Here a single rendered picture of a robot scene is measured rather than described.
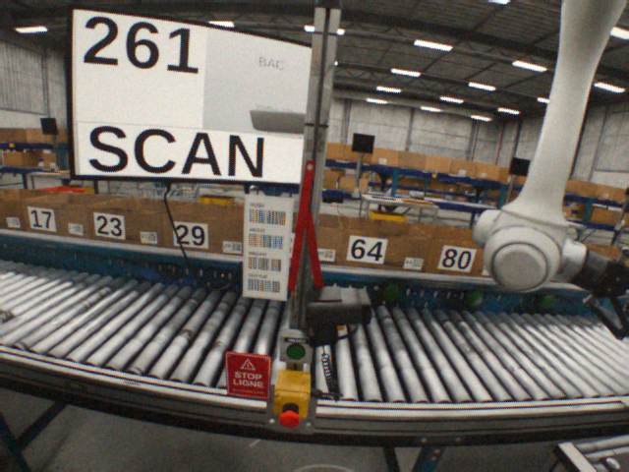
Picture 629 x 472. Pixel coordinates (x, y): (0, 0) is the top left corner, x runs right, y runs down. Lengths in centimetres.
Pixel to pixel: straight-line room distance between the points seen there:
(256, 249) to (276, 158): 19
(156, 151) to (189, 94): 12
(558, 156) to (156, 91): 67
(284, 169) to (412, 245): 76
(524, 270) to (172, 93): 64
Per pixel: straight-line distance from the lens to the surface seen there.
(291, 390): 58
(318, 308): 45
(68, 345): 104
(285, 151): 56
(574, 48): 69
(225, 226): 114
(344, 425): 76
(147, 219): 130
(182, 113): 56
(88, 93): 61
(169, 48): 59
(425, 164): 604
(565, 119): 57
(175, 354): 89
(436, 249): 122
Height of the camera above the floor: 131
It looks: 16 degrees down
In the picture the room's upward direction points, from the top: 6 degrees clockwise
